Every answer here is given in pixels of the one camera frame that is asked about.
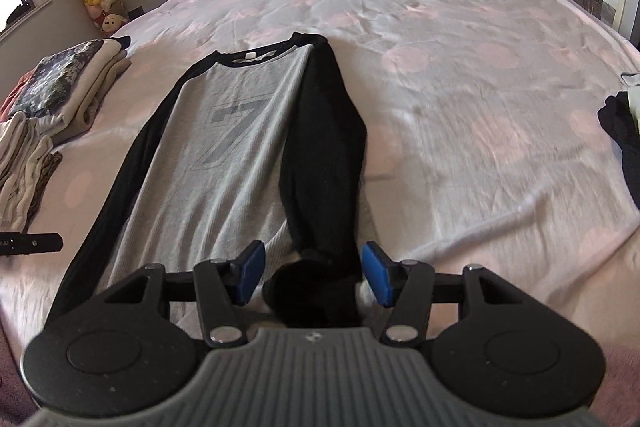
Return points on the small black object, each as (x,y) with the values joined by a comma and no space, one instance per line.
(136,13)

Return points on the dark clothes pile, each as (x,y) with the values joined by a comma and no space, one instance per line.
(619,132)

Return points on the purple fleece blanket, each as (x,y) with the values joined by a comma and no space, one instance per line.
(620,387)

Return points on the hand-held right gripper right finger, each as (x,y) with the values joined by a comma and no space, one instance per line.
(377,274)

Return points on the folded dark printed shirt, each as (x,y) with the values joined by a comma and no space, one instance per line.
(55,77)

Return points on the salmon folded garment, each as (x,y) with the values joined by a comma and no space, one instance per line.
(15,94)

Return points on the bed with pink dotted sheet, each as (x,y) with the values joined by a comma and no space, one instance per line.
(475,107)

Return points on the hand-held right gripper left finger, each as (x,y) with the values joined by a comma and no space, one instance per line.
(247,274)

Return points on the folded beige garments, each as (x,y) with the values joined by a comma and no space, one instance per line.
(95,99)

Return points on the grey shirt with black sleeves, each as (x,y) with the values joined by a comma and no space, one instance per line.
(225,147)

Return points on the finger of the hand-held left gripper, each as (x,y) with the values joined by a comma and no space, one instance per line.
(35,243)

